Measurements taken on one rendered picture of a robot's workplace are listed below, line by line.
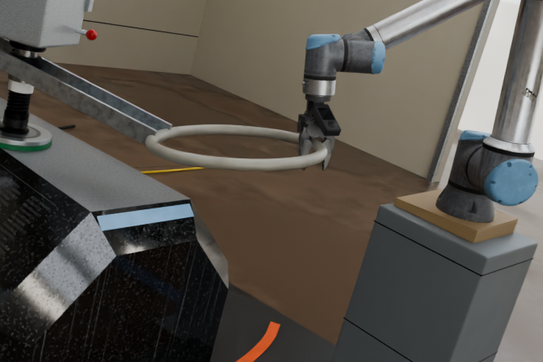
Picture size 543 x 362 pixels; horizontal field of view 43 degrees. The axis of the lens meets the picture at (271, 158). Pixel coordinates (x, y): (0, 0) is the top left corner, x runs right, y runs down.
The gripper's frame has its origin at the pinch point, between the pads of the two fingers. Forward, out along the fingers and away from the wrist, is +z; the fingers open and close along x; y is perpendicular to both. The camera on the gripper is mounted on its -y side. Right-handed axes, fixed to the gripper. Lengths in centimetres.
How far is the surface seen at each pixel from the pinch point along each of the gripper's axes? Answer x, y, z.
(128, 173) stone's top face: 50, 19, 7
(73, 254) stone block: 66, -18, 17
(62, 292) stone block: 68, -22, 25
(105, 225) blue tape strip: 58, -14, 11
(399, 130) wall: -253, 426, 67
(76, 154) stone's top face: 64, 28, 3
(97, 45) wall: 27, 627, 13
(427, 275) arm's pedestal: -41, 0, 35
